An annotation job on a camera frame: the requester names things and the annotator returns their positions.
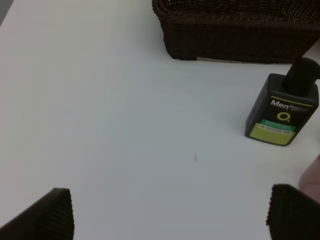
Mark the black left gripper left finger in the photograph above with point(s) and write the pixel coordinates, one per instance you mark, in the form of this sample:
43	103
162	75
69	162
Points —
49	218

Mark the translucent purple plastic cup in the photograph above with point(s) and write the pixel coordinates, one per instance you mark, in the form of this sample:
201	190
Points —
309	182

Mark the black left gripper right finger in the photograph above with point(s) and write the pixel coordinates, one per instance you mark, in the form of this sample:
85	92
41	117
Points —
292	215

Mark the dark brown wicker basket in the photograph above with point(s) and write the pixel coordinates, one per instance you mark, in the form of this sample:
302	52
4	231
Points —
249	31

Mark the dark green pump bottle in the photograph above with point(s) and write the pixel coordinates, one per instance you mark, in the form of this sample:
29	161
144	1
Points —
284	104

